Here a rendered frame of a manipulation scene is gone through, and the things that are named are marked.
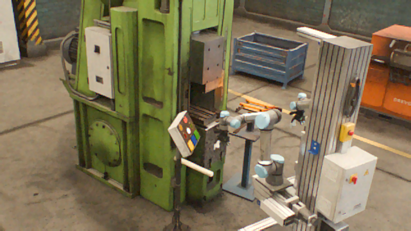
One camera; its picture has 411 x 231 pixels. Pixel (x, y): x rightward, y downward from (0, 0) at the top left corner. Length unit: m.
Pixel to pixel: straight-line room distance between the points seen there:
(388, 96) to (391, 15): 4.37
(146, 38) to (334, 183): 2.05
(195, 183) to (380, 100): 3.70
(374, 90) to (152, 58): 4.15
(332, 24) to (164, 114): 8.36
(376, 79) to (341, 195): 4.07
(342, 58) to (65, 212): 3.05
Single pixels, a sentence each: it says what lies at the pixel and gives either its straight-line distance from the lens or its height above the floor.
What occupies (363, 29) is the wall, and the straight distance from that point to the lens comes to 11.53.
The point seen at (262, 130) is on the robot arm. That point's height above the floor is 1.33.
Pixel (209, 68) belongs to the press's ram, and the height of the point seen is 1.50.
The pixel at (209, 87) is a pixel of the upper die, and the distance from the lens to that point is 4.05.
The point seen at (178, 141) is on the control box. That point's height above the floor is 1.07.
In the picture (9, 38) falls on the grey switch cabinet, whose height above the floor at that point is 0.52.
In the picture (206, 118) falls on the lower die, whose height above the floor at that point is 0.99.
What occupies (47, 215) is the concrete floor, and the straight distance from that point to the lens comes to 4.66.
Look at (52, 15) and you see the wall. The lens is 9.82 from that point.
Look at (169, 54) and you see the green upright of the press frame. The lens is 3.77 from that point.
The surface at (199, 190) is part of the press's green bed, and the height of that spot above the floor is 0.18.
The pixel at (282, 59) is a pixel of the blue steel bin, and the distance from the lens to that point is 7.77.
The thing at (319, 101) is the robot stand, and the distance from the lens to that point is 3.23.
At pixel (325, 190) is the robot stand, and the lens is 3.36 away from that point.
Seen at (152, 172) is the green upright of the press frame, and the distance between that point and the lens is 4.50.
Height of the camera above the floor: 2.79
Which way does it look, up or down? 25 degrees down
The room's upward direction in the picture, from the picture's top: 3 degrees clockwise
